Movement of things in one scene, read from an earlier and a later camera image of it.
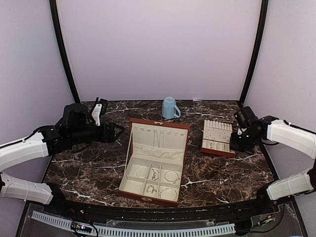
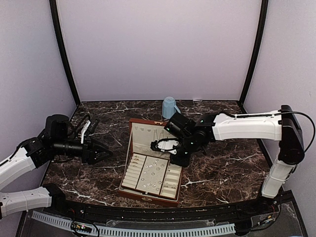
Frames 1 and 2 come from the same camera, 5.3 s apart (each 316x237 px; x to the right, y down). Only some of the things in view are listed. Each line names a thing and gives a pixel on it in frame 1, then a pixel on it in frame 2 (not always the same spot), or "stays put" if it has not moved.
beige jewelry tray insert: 216,138 to 153,176
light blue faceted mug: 169,109 stays put
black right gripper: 234,146 to 183,162
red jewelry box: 158,150 stays put
